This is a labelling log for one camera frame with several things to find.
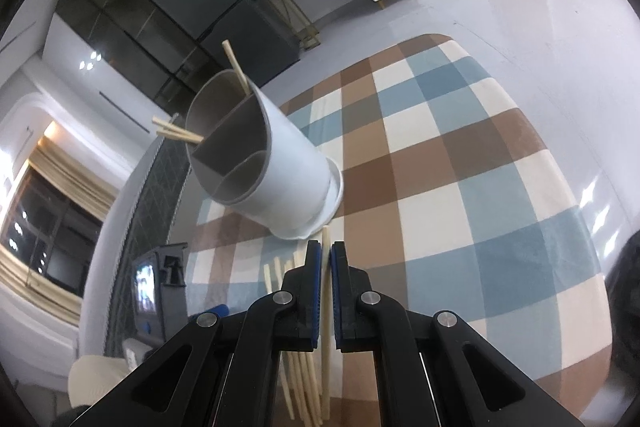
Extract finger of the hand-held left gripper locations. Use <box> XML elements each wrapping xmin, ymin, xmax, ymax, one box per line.
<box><xmin>189</xmin><ymin>304</ymin><xmax>230</xmax><ymax>325</ymax></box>

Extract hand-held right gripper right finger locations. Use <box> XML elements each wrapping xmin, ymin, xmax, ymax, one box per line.
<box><xmin>330</xmin><ymin>241</ymin><xmax>586</xmax><ymax>427</ymax></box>

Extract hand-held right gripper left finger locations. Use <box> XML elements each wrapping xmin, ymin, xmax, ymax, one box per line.
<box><xmin>72</xmin><ymin>241</ymin><xmax>323</xmax><ymax>427</ymax></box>

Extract wooden chopstick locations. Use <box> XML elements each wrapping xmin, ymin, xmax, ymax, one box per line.
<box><xmin>152</xmin><ymin>117</ymin><xmax>205</xmax><ymax>142</ymax></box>
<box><xmin>222</xmin><ymin>39</ymin><xmax>253</xmax><ymax>98</ymax></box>
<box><xmin>157</xmin><ymin>129</ymin><xmax>201</xmax><ymax>144</ymax></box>
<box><xmin>320</xmin><ymin>227</ymin><xmax>333</xmax><ymax>420</ymax></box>

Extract pile of wooden chopsticks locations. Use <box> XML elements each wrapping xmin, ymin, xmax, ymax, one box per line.
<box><xmin>262</xmin><ymin>252</ymin><xmax>323</xmax><ymax>425</ymax></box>

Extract white grey utensil holder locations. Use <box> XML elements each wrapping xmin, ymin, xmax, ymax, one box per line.
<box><xmin>184</xmin><ymin>69</ymin><xmax>344</xmax><ymax>240</ymax></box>

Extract dark quilted mattress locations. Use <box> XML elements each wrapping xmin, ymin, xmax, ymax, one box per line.
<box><xmin>102</xmin><ymin>134</ymin><xmax>201</xmax><ymax>353</ymax></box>

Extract cream round stool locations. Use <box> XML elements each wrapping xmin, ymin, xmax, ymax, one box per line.
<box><xmin>67</xmin><ymin>354</ymin><xmax>146</xmax><ymax>413</ymax></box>

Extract dark window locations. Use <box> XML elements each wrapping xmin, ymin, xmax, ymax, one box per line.
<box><xmin>0</xmin><ymin>167</ymin><xmax>106</xmax><ymax>303</ymax></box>

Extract checkered tablecloth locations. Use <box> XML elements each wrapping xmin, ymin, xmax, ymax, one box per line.
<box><xmin>187</xmin><ymin>33</ymin><xmax>613</xmax><ymax>427</ymax></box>

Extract beige curtain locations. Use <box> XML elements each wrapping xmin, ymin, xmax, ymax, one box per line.
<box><xmin>0</xmin><ymin>122</ymin><xmax>118</xmax><ymax>308</ymax></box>

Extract dark cloth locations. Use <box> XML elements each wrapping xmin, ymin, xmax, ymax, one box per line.
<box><xmin>602</xmin><ymin>227</ymin><xmax>640</xmax><ymax>408</ymax></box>

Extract dark glass cabinet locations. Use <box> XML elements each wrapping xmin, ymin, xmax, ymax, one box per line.
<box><xmin>54</xmin><ymin>0</ymin><xmax>221</xmax><ymax>108</ymax></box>

